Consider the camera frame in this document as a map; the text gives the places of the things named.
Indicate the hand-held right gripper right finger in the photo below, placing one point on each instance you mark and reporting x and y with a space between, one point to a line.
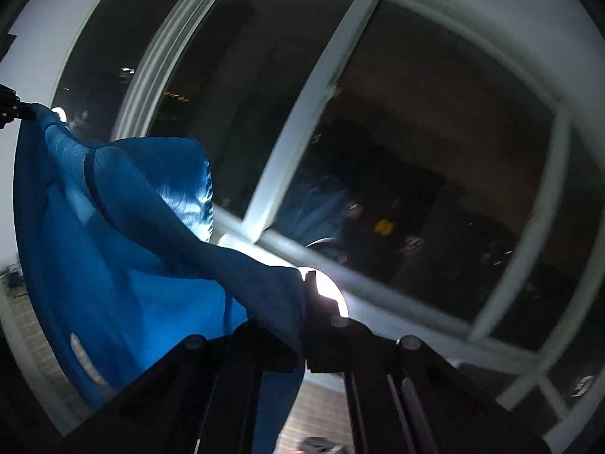
326 340

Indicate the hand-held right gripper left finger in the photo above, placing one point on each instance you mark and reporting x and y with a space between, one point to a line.
227 364

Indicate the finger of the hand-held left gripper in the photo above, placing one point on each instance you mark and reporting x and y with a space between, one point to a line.
16 109

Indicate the blue pinstriped coat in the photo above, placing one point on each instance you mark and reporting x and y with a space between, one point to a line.
142 246

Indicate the white window frame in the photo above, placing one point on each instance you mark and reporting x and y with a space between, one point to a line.
307 118

